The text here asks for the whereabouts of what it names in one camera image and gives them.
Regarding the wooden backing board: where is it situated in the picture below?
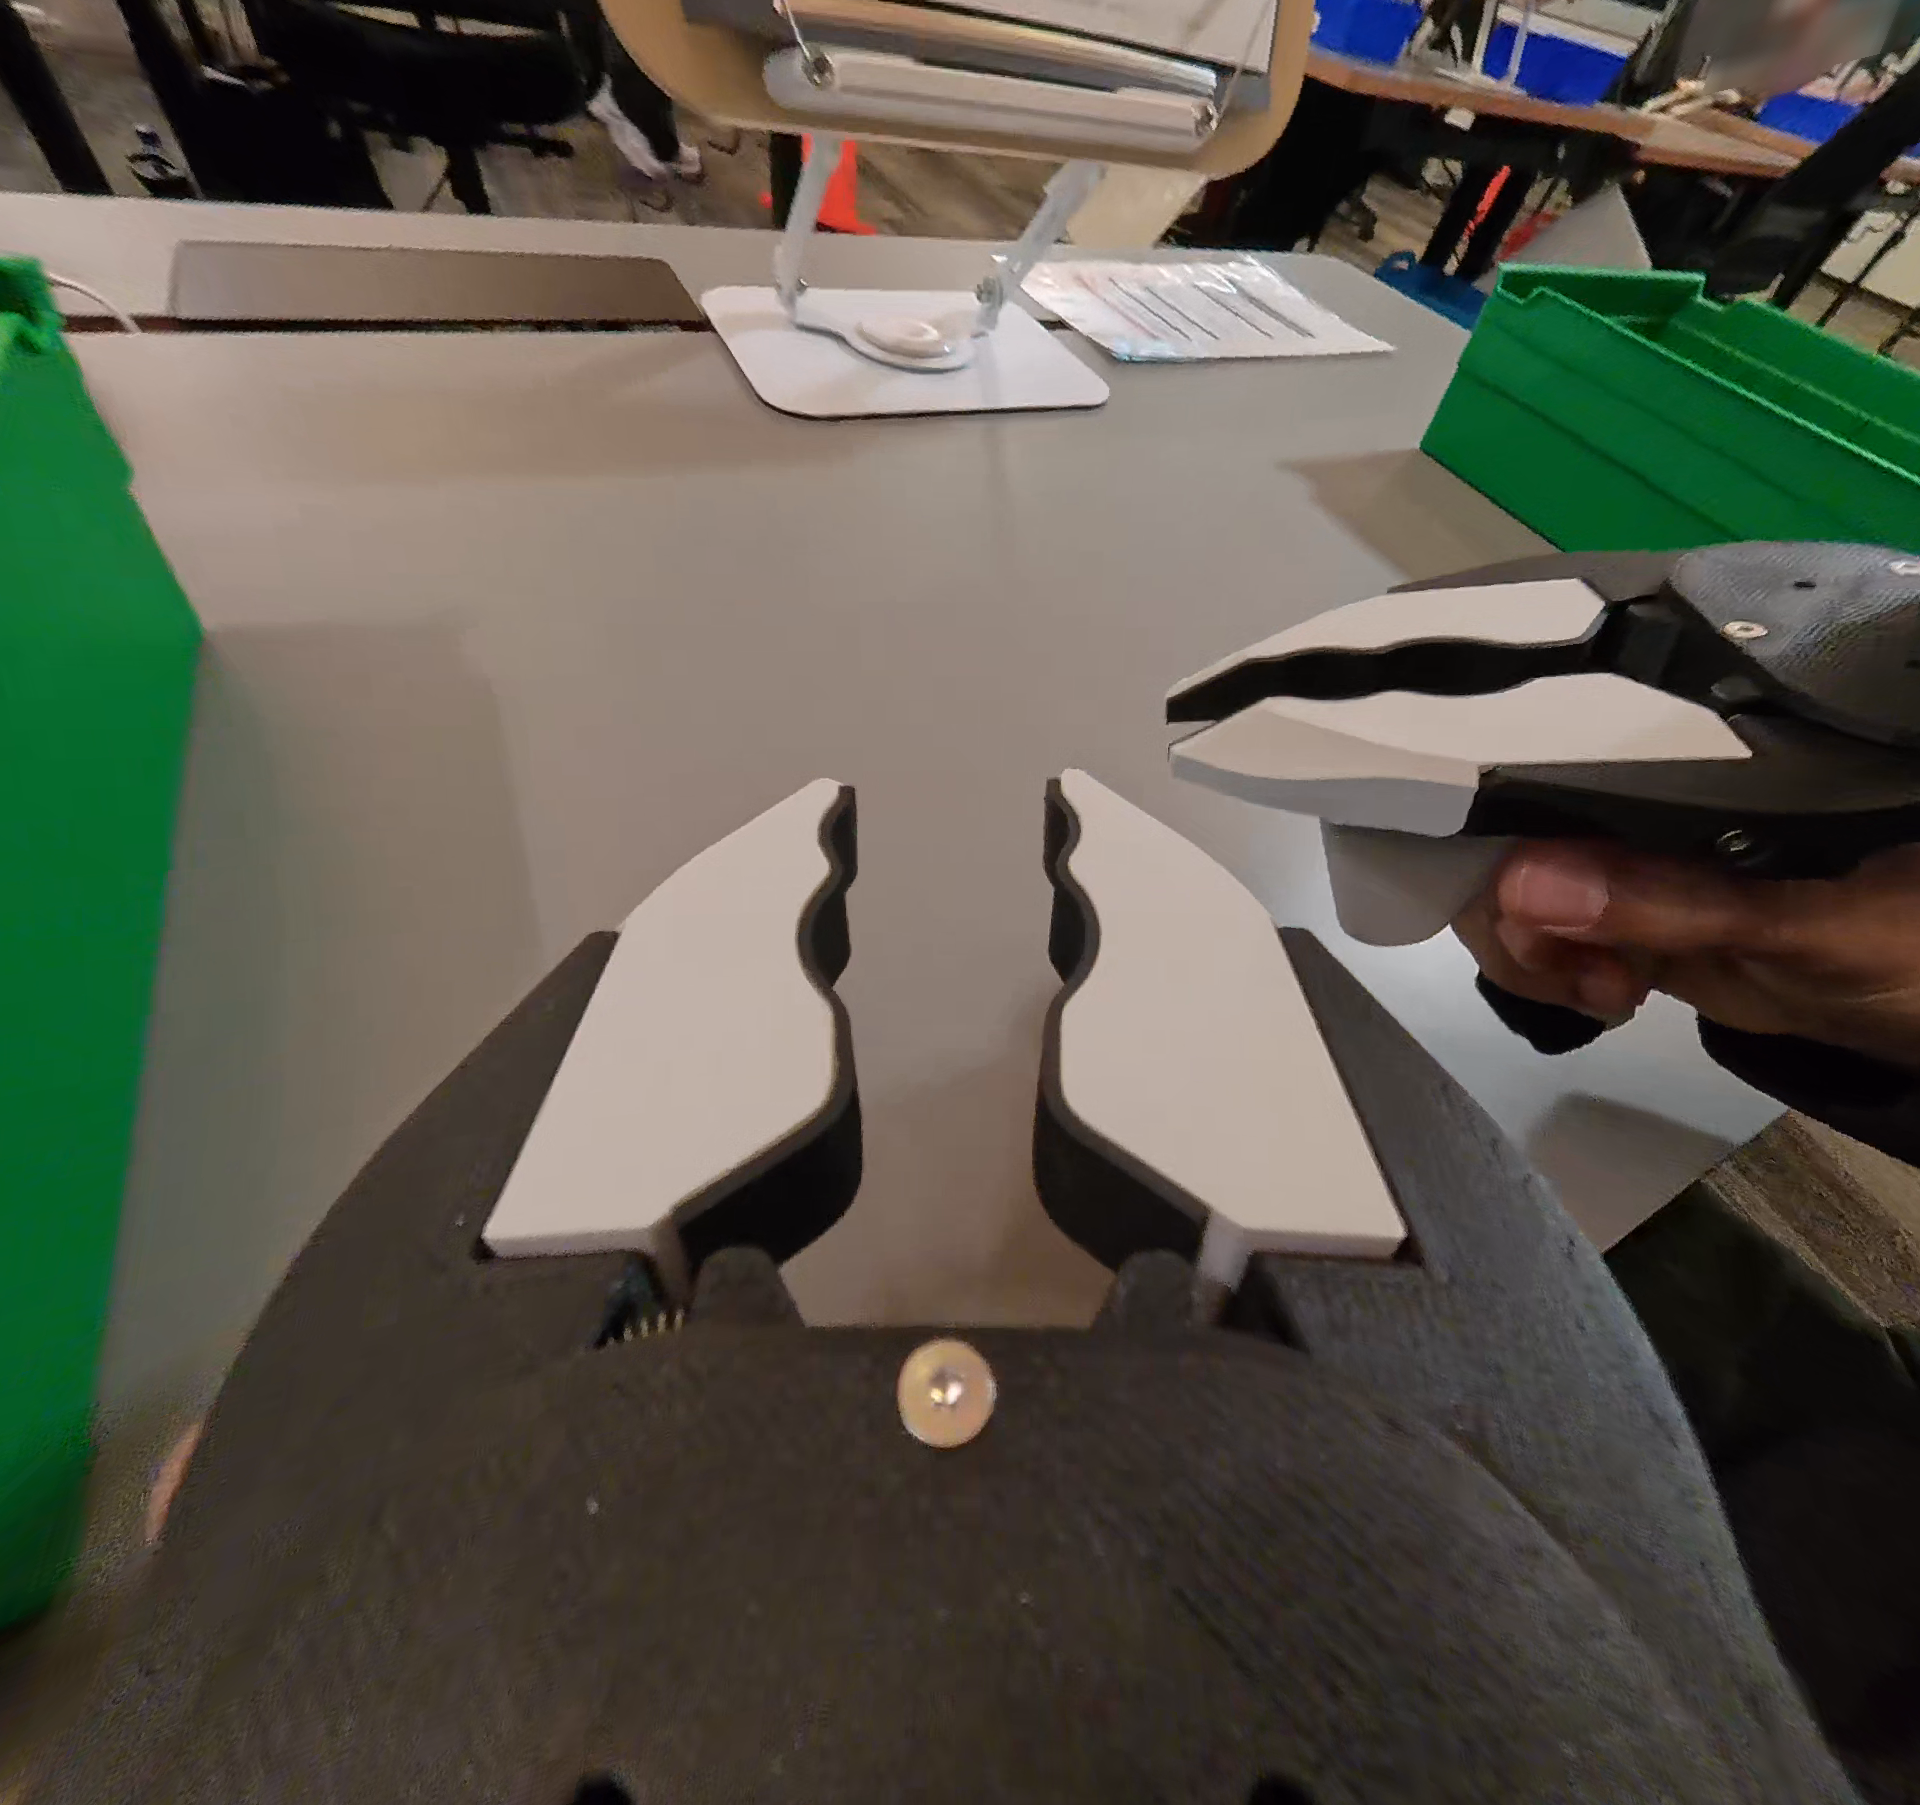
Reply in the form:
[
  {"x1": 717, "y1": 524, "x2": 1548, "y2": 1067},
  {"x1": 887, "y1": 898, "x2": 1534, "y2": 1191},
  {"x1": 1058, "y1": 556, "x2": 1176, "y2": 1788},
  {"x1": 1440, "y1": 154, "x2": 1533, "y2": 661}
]
[{"x1": 570, "y1": 0, "x2": 1331, "y2": 174}]

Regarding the person's right hand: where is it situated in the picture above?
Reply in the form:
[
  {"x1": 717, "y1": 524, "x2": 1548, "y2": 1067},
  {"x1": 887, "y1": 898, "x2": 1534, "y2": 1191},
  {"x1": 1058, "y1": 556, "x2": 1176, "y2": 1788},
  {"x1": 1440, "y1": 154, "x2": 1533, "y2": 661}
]
[{"x1": 1454, "y1": 845, "x2": 1920, "y2": 1073}]

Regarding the long wooden table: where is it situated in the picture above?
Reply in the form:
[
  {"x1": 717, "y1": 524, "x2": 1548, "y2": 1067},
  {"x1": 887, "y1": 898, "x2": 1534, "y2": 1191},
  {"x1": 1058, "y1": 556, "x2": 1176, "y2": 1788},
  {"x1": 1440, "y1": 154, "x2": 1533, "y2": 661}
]
[{"x1": 1305, "y1": 42, "x2": 1920, "y2": 187}]

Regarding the grey desk cable cover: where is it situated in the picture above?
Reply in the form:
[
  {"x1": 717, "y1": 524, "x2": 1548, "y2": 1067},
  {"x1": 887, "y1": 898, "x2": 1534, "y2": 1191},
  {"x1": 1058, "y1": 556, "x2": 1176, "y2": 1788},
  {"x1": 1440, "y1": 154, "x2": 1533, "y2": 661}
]
[{"x1": 169, "y1": 240, "x2": 708, "y2": 327}]

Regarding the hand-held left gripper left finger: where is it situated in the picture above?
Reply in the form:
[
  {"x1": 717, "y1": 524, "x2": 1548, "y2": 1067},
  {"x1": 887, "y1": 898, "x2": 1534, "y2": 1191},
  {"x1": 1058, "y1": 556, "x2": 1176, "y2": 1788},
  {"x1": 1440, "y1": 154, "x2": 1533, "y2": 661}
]
[{"x1": 480, "y1": 779, "x2": 864, "y2": 1266}]

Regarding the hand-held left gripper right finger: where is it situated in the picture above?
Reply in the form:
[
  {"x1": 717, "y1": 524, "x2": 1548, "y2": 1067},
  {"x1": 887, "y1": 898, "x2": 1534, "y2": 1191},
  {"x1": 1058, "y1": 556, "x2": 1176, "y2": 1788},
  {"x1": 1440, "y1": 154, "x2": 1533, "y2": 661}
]
[{"x1": 1033, "y1": 769, "x2": 1413, "y2": 1297}]

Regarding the black office chair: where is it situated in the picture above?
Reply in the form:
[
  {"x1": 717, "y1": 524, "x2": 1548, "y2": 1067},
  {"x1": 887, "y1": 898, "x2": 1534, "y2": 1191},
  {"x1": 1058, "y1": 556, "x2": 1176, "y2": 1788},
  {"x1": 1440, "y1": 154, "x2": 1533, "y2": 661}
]
[{"x1": 254, "y1": 0, "x2": 589, "y2": 216}]

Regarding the person's right forearm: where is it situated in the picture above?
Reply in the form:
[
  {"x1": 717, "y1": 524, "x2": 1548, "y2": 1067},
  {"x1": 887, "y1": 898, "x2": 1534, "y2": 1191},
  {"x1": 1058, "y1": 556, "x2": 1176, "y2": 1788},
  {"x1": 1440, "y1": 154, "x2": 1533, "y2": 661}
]
[{"x1": 1694, "y1": 1011, "x2": 1920, "y2": 1169}]

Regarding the orange traffic cone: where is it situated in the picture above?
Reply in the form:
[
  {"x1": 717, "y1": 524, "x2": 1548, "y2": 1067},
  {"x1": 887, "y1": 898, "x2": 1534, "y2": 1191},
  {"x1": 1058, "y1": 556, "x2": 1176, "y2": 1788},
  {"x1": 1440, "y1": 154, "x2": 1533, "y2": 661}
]
[{"x1": 765, "y1": 136, "x2": 880, "y2": 238}]

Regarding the white tablet stand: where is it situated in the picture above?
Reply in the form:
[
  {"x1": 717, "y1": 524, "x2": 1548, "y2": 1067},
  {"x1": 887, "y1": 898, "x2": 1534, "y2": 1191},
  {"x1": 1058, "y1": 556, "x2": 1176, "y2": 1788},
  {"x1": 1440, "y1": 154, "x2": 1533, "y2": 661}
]
[{"x1": 700, "y1": 42, "x2": 1225, "y2": 421}]

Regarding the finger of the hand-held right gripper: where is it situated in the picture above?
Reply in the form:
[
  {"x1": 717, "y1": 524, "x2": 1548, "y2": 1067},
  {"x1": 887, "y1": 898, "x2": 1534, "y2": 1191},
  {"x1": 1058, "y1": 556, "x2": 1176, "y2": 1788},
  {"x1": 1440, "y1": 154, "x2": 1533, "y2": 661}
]
[
  {"x1": 1164, "y1": 576, "x2": 1610, "y2": 724},
  {"x1": 1167, "y1": 670, "x2": 1755, "y2": 838}
]

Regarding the grey desk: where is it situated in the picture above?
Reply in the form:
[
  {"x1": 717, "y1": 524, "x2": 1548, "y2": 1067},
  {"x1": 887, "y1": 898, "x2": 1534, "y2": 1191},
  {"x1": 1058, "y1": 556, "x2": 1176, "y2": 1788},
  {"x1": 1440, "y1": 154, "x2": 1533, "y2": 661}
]
[{"x1": 0, "y1": 193, "x2": 1790, "y2": 1447}]

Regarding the green plastic bin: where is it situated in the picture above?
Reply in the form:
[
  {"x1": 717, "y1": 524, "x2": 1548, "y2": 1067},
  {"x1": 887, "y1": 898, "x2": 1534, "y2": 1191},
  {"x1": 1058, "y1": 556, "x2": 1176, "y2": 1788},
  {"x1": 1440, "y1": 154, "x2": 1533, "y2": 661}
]
[
  {"x1": 0, "y1": 252, "x2": 205, "y2": 1635},
  {"x1": 1418, "y1": 262, "x2": 1920, "y2": 592}
]

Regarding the laminated paper sheet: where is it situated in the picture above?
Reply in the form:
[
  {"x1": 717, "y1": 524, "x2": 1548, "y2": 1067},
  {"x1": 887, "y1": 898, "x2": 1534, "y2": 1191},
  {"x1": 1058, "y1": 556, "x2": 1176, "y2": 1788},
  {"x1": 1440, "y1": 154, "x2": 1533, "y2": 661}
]
[{"x1": 1020, "y1": 255, "x2": 1398, "y2": 365}]

